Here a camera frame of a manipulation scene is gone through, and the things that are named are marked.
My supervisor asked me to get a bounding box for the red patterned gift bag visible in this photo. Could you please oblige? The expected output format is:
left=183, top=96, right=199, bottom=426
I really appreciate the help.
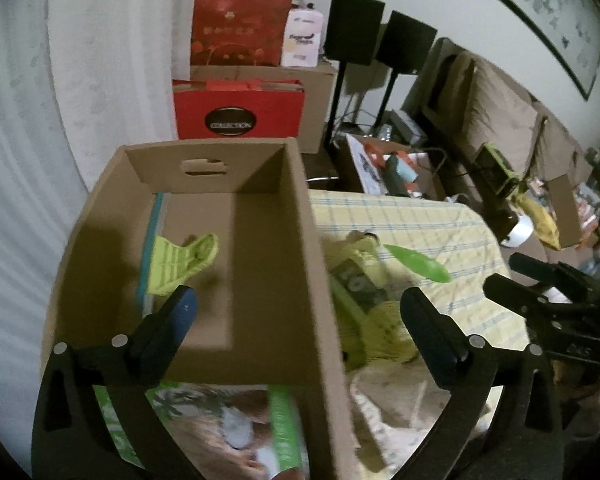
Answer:
left=190, top=0, right=292, bottom=66

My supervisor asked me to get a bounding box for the red collection gift bag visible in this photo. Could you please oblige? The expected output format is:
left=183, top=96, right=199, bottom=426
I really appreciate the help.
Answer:
left=173, top=79, right=304, bottom=140

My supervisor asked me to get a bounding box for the lime green clip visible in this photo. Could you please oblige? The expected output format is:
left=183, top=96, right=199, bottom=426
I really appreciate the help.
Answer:
left=146, top=233, right=220, bottom=296

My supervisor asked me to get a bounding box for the right black speaker on stand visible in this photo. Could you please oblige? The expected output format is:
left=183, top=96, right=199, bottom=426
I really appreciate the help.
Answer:
left=373, top=11, right=438, bottom=129

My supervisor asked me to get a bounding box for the green printed package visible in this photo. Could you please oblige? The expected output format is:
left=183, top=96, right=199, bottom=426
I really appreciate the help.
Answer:
left=92, top=381, right=311, bottom=480

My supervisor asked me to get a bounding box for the brown sofa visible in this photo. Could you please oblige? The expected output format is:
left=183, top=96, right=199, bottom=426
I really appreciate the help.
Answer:
left=407, top=38, right=592, bottom=240

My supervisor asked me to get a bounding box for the white helmet shaped device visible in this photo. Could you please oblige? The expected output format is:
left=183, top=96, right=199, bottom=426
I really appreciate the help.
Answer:
left=500, top=211, right=534, bottom=248

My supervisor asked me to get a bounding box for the leaf print white cloth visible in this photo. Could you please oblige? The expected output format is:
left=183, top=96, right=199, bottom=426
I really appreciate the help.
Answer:
left=346, top=353, right=506, bottom=480

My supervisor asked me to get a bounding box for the white sheer curtain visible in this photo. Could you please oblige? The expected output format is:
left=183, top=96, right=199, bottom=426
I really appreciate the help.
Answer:
left=0, top=0, right=194, bottom=469

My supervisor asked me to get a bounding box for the cardboard box with tools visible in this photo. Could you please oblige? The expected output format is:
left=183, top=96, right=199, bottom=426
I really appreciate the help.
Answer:
left=340, top=133, right=445, bottom=200

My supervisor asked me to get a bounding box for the black speaker on stand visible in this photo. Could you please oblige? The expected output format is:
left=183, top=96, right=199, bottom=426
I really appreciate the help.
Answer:
left=373, top=11, right=438, bottom=129
left=323, top=0, right=386, bottom=156

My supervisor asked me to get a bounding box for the yellow cloth on sofa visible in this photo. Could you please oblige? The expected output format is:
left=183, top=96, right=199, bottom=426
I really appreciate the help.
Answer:
left=513, top=193, right=562, bottom=250

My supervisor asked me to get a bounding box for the large brown cardboard box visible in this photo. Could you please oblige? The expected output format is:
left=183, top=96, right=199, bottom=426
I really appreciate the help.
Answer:
left=189, top=61, right=337, bottom=154

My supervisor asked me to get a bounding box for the left black speaker on stand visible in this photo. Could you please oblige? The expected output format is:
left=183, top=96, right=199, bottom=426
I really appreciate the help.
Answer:
left=323, top=0, right=386, bottom=156

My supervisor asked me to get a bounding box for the pink white product box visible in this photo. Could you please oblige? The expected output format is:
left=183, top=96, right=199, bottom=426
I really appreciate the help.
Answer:
left=280, top=8, right=324, bottom=68

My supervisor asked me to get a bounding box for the framed wall painting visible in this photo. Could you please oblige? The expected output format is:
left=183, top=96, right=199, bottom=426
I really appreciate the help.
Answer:
left=501, top=0, right=600, bottom=99

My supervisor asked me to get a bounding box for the green black power station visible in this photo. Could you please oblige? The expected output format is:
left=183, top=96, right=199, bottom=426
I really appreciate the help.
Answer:
left=474, top=142, right=520, bottom=197

